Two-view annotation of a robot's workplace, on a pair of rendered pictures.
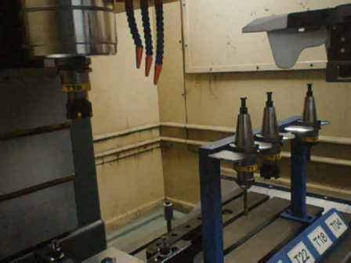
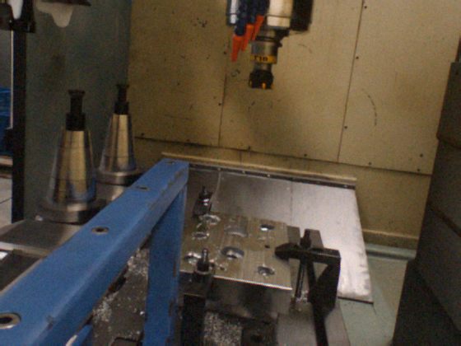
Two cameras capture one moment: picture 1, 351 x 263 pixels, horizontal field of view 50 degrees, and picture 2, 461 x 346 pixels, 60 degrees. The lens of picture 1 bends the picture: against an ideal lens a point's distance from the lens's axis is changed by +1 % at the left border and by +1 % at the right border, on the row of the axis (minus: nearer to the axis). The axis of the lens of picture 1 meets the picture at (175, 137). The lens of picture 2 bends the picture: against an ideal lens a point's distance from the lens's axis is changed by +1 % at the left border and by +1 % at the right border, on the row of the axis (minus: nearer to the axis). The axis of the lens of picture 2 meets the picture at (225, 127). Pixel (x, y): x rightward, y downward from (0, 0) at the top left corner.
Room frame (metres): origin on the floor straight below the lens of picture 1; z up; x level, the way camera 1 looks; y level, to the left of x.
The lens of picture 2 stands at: (1.23, -0.33, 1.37)
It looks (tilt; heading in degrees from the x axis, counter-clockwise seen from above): 10 degrees down; 143
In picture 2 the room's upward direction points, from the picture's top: 6 degrees clockwise
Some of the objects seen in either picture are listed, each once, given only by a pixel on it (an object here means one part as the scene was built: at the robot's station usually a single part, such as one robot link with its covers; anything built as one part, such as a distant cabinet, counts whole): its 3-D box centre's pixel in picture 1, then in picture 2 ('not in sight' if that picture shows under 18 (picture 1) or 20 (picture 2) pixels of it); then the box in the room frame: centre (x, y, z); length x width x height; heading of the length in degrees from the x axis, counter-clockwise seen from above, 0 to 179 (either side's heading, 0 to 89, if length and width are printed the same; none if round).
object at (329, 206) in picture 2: not in sight; (248, 226); (0.18, 0.62, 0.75); 0.89 x 0.67 x 0.26; 47
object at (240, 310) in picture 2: not in sight; (225, 298); (0.71, 0.11, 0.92); 0.20 x 0.04 x 0.04; 47
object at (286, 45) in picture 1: (283, 42); (63, 11); (0.43, -0.13, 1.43); 0.09 x 0.03 x 0.06; 79
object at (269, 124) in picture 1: (269, 120); (73, 163); (0.87, -0.22, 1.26); 0.04 x 0.04 x 0.07
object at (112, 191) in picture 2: (257, 145); (97, 194); (0.83, -0.19, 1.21); 0.07 x 0.05 x 0.01; 47
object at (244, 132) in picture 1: (244, 128); (119, 140); (0.79, -0.15, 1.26); 0.04 x 0.04 x 0.07
